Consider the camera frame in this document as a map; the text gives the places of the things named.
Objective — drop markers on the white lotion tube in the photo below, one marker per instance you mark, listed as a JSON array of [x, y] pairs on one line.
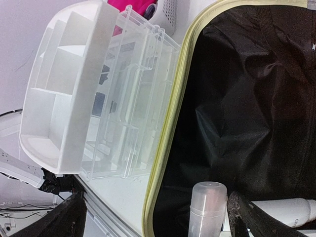
[[293, 213]]

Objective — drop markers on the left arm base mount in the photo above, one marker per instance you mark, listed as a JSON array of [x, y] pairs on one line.
[[56, 185]]

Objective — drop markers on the white perforated plastic basket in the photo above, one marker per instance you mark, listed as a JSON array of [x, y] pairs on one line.
[[165, 15]]

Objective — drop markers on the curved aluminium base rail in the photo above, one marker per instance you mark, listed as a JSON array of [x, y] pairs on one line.
[[101, 220]]

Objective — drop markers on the white plastic drawer organizer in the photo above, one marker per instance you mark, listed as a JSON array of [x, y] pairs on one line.
[[98, 92]]

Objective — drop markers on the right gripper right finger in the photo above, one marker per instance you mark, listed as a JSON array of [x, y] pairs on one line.
[[241, 230]]

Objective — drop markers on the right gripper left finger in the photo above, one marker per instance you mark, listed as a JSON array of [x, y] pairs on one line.
[[66, 220]]

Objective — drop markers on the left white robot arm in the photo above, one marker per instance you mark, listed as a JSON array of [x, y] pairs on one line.
[[14, 168]]

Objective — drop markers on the clear plastic bottle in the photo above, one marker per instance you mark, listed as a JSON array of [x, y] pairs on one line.
[[207, 209]]

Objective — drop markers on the red shirt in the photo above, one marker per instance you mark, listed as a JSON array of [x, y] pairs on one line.
[[139, 6]]

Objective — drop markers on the pale yellow hard-shell suitcase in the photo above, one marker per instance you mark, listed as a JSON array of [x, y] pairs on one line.
[[242, 110]]

